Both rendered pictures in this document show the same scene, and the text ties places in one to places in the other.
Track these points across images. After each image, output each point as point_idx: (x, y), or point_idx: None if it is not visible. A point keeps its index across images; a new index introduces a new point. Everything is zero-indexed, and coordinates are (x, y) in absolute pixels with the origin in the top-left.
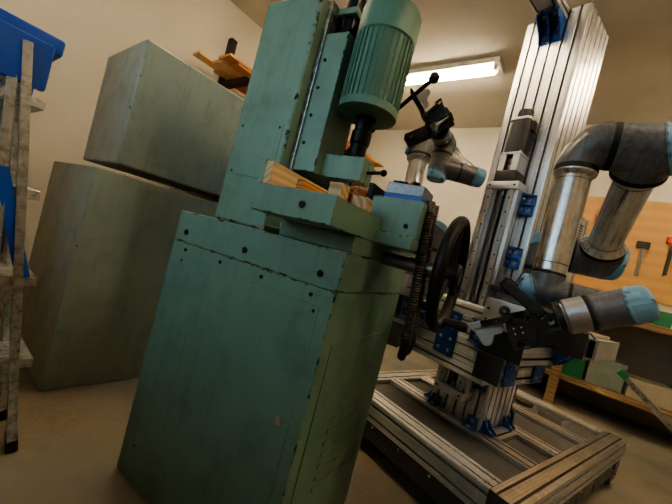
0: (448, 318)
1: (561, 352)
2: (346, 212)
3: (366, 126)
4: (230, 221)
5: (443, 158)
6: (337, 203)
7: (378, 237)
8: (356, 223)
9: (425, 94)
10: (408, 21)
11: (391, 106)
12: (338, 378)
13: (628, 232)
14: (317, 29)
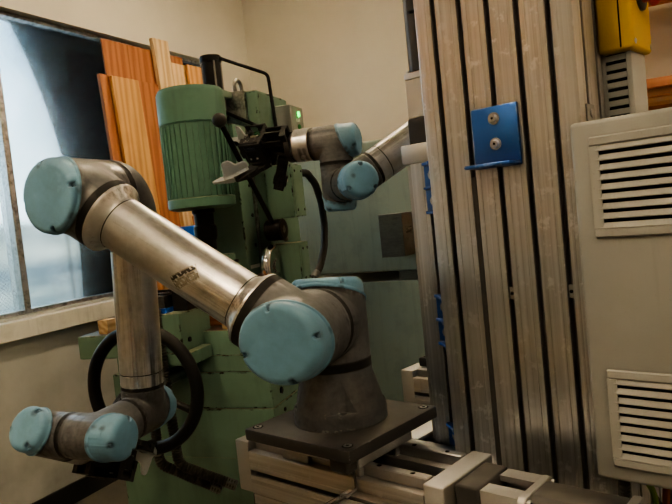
0: (172, 441)
1: None
2: (93, 345)
3: (195, 222)
4: None
5: (321, 177)
6: (79, 342)
7: None
8: (112, 349)
9: (240, 132)
10: (161, 112)
11: (176, 201)
12: (165, 492)
13: (185, 293)
14: None
